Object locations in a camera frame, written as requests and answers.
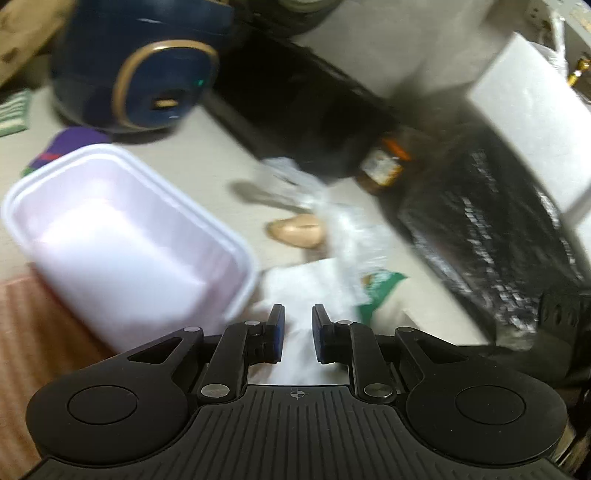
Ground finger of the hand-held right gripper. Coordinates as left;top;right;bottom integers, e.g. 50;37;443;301
538;288;591;352

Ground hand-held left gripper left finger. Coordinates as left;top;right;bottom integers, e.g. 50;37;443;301
127;303;286;404

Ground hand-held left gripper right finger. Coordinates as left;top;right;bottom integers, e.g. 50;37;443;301
311;303;467;404

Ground white plastic wrapper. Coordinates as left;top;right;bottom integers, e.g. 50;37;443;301
256;258;370;386

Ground green snack packet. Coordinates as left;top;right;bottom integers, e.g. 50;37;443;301
355;270;409;324

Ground white plastic food container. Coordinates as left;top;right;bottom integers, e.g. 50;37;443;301
0;143;259;354

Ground beige bread piece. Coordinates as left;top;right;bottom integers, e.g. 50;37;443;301
265;213;324;247

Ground clear plastic bag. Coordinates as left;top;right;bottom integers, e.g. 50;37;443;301
259;157;393;296

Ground white foam box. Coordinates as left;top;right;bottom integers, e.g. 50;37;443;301
464;32;591;224

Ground pink striped cloth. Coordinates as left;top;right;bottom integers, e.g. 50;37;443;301
0;272;116;480

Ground brass gas valve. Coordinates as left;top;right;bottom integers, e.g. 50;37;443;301
570;58;591;88

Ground blue rice cooker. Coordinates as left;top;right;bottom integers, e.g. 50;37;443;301
48;0;236;134

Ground green striped cloth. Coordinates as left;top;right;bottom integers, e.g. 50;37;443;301
0;90;33;137

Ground round wooden cutting board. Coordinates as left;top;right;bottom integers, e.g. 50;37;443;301
0;0;77;86

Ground white wall outlet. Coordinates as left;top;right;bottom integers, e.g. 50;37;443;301
526;0;555;24

